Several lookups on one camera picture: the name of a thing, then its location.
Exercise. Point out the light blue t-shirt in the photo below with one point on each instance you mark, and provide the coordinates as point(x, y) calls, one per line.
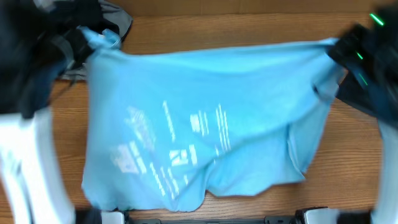
point(165, 129)

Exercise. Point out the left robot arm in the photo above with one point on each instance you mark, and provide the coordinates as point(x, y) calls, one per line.
point(37, 46)

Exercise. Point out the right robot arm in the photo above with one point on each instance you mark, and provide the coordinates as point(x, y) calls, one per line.
point(370, 57)

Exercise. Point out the grey folded garment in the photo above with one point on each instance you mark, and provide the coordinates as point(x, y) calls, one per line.
point(101, 17)

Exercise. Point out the black garment at right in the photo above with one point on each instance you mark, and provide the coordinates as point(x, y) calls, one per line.
point(351, 93)

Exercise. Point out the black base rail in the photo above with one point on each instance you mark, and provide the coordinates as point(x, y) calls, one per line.
point(211, 221)

